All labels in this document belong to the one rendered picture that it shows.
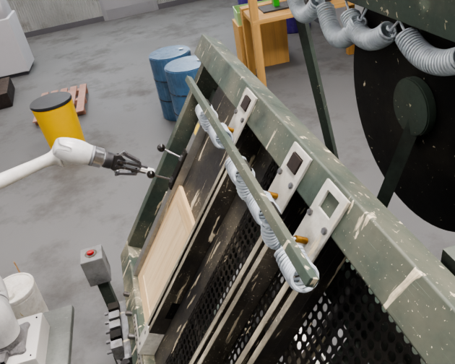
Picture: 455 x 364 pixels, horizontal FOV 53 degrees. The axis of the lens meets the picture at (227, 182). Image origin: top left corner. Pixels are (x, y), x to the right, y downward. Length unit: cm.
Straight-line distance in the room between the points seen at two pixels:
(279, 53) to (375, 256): 639
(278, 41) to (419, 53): 584
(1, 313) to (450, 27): 202
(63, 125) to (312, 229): 458
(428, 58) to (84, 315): 300
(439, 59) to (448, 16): 10
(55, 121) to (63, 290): 214
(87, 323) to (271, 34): 495
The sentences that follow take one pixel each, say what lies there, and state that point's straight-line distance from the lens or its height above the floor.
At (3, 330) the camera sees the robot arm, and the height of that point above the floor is 100.
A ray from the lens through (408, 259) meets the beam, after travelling 85.
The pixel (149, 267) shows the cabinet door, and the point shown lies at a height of 100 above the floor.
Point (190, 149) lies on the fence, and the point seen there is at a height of 152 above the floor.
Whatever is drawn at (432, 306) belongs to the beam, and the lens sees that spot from 81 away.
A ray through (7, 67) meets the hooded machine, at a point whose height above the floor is 21.
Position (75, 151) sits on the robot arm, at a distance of 203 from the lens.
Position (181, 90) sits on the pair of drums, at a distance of 520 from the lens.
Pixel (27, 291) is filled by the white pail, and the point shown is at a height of 37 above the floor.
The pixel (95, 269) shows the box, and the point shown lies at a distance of 262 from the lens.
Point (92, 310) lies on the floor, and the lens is 367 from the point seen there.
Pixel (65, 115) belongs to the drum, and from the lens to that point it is 539.
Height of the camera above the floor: 252
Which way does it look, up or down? 34 degrees down
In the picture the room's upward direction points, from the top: 11 degrees counter-clockwise
